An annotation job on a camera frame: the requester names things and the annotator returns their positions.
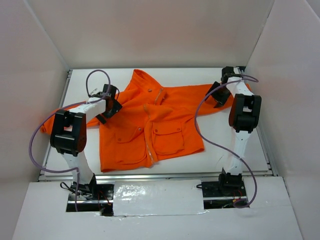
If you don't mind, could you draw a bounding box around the aluminium table rail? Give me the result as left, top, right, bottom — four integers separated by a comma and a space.
37, 172, 278, 182

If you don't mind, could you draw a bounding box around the white cover board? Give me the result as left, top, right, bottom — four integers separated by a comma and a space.
113, 179, 205, 217

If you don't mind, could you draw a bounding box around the orange zip jacket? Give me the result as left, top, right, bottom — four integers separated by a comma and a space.
39, 68, 252, 173

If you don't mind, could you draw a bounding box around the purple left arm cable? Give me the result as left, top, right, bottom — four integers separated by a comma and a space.
27, 69, 112, 212

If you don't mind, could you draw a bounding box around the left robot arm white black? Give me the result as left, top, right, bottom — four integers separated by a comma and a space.
50, 84, 122, 200

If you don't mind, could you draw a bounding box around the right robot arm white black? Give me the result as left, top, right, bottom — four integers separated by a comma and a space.
207, 66, 262, 196

